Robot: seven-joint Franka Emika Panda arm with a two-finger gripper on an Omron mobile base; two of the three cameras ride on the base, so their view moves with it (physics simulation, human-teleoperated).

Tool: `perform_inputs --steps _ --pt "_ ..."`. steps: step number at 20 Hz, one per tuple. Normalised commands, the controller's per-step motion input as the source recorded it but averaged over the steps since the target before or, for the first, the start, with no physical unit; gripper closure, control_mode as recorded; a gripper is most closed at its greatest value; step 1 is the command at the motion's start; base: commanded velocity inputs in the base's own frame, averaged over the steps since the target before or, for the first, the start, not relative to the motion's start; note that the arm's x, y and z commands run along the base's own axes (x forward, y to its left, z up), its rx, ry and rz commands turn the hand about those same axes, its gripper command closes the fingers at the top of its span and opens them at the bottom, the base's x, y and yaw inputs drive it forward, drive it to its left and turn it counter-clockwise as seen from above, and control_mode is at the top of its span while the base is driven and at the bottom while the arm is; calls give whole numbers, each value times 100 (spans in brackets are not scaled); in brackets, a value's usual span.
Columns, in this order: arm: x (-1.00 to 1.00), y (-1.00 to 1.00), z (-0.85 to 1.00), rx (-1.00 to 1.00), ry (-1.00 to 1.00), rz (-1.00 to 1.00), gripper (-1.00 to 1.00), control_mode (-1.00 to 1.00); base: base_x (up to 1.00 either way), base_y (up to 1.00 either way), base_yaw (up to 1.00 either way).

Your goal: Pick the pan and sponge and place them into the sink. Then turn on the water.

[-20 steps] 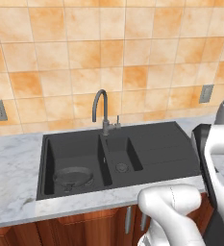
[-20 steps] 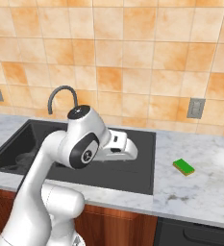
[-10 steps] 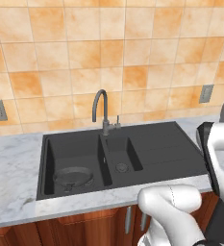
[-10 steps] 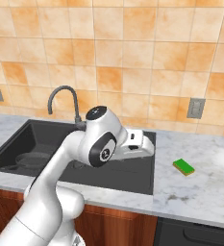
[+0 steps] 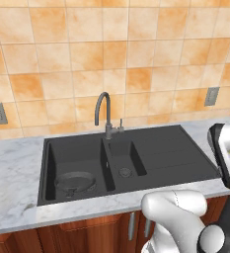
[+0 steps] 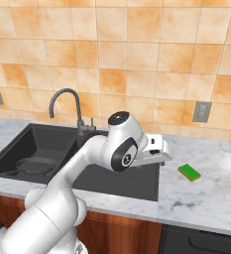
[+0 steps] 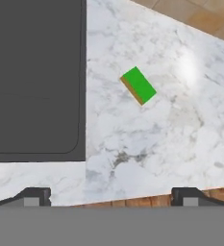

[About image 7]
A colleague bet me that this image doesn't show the green sponge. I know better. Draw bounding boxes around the green sponge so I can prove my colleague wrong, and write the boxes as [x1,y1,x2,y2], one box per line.
[119,65,158,107]

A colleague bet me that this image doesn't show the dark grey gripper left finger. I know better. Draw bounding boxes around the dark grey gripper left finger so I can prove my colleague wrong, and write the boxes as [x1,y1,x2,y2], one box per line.
[0,186,52,208]

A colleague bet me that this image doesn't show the dark grey sink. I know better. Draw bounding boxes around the dark grey sink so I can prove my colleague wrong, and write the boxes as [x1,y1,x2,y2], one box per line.
[0,0,87,163]

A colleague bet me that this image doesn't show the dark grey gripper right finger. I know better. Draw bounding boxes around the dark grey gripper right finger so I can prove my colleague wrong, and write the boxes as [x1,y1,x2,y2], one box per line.
[170,186,224,208]

